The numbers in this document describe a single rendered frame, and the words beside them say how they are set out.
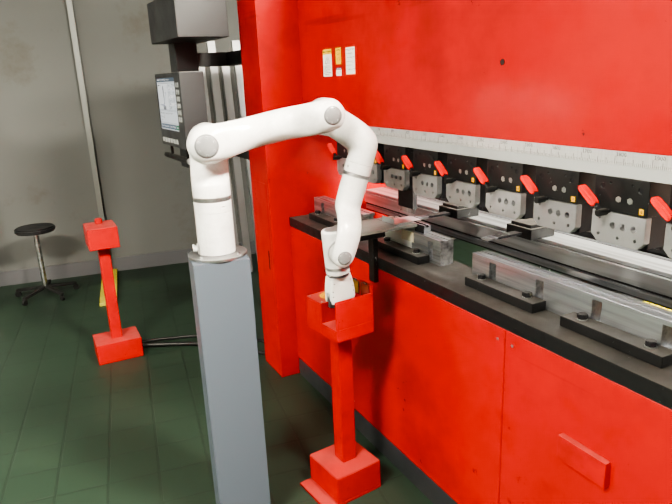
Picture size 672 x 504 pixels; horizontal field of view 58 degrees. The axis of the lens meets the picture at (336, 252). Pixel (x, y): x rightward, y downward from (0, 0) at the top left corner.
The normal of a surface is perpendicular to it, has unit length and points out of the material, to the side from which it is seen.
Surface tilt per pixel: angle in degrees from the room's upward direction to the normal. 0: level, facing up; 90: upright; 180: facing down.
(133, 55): 90
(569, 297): 90
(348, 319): 90
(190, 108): 90
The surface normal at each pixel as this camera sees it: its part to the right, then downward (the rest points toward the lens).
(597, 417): -0.89, 0.16
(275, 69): 0.46, 0.22
